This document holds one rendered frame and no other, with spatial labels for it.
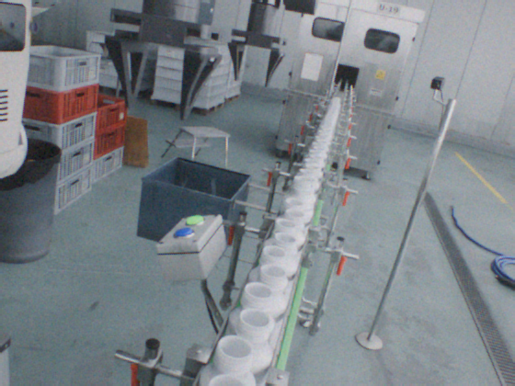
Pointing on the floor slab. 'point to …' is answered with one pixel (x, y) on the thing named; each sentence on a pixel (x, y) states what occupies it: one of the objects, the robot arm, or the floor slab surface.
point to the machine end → (352, 71)
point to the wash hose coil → (494, 259)
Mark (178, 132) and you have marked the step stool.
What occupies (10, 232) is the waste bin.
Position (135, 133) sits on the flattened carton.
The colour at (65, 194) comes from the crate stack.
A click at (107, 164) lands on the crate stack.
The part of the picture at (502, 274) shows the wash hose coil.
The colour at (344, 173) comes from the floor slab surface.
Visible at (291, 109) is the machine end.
